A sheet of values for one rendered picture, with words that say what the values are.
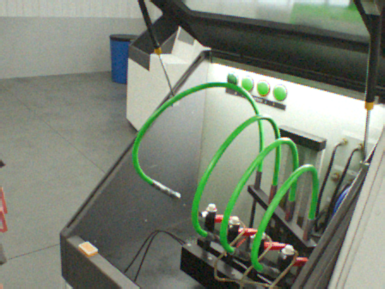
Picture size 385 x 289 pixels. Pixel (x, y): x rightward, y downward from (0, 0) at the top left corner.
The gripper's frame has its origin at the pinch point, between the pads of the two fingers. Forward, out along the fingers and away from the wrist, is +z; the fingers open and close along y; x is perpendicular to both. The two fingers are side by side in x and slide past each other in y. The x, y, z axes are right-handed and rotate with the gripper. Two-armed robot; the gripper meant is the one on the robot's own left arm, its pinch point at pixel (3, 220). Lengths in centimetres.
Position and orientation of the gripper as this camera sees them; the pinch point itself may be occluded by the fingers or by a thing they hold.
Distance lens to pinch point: 128.5
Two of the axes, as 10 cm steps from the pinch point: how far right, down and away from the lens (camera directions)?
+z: 3.5, 8.0, 4.9
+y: -3.8, -3.6, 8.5
